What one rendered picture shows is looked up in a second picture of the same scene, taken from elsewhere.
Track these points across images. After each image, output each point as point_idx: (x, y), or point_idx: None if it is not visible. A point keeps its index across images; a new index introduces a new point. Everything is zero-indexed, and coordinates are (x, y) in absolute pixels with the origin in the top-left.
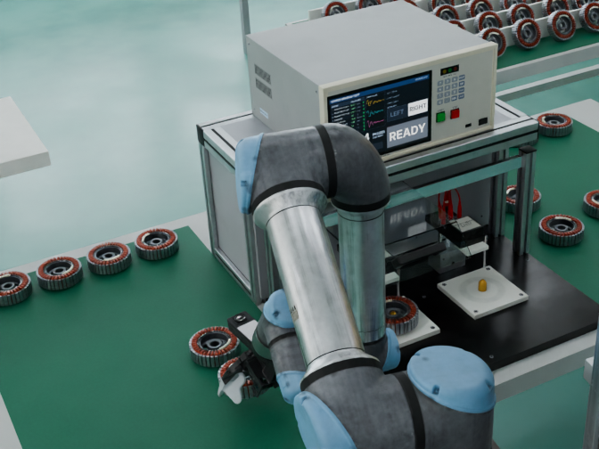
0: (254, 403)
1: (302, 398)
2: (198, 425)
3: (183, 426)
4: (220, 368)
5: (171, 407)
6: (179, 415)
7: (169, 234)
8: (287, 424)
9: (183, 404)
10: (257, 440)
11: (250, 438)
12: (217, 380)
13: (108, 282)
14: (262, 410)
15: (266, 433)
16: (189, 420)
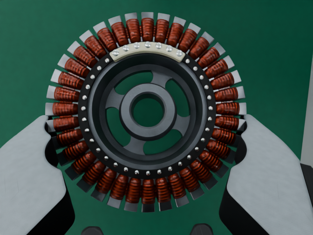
0: (158, 120)
1: None
2: (28, 109)
3: (0, 92)
4: (87, 34)
5: (8, 24)
6: (10, 58)
7: None
8: (177, 215)
9: (32, 32)
10: (104, 219)
11: (95, 206)
12: (130, 9)
13: None
14: (159, 149)
15: (130, 213)
16: (19, 86)
